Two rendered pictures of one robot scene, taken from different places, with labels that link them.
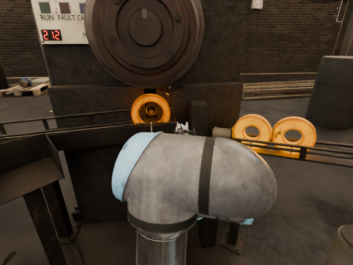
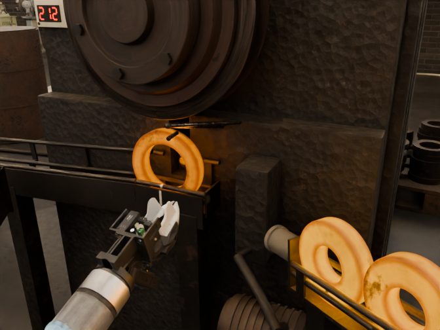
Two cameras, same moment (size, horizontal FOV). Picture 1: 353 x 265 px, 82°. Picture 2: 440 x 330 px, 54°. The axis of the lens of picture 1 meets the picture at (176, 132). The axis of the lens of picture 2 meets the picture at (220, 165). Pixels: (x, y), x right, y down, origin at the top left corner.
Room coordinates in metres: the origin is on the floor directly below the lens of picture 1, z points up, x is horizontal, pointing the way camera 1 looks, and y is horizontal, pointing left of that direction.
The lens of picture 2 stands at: (0.18, -0.50, 1.15)
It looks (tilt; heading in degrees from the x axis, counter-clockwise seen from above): 22 degrees down; 32
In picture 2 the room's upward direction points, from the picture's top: 1 degrees counter-clockwise
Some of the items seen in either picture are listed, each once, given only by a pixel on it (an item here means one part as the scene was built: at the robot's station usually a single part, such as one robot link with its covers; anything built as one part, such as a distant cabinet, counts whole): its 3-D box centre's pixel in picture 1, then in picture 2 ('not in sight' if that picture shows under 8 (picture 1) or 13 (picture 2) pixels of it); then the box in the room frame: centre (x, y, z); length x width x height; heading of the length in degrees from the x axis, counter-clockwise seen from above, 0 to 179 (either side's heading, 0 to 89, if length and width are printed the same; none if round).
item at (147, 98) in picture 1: (151, 113); (167, 165); (0.94, 0.12, 0.75); 0.18 x 0.03 x 0.18; 97
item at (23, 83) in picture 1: (28, 81); not in sight; (4.54, 3.25, 0.25); 0.40 x 0.24 x 0.22; 6
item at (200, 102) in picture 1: (197, 124); (258, 208); (0.98, -0.11, 0.68); 0.11 x 0.08 x 0.24; 6
